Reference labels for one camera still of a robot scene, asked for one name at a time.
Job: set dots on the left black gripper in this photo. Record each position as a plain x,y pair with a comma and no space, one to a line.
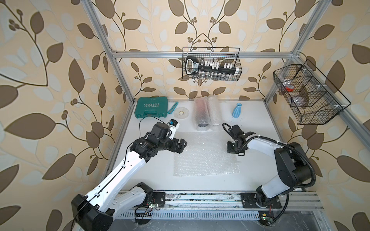
173,148

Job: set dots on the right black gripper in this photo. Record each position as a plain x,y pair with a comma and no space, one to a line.
230,150

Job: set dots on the clear bubble wrap sheet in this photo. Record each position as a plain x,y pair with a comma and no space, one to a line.
205,155

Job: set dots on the light blue ribbed vase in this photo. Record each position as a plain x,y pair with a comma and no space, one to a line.
237,111

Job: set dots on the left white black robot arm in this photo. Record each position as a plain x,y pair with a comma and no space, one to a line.
97,210

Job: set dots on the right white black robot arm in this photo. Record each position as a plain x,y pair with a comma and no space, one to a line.
294,169

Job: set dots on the bubble wrapped dark cylinder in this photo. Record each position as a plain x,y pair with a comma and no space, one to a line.
201,114

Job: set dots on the bubble wrapped clear cylinder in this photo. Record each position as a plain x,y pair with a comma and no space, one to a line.
214,110

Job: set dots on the silver compact disc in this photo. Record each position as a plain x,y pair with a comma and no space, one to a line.
181,113

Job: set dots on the green plastic tool case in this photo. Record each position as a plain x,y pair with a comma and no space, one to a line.
154,106

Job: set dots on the black socket bit holder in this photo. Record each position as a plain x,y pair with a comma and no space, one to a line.
193,66

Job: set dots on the red item in basket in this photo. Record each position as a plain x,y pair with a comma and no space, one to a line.
288,86

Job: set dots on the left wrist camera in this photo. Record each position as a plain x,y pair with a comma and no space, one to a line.
173,126

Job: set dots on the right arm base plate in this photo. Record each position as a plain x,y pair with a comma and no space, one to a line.
258,200

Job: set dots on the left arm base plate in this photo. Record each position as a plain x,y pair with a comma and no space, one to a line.
154,199

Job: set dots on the aluminium front rail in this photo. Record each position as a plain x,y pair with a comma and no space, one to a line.
205,205

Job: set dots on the back black wire basket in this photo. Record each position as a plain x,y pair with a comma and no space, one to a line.
215,54

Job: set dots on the black wire basket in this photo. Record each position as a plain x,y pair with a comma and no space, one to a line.
215,54
317,98

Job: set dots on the right black wire basket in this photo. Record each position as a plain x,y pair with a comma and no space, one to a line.
317,98

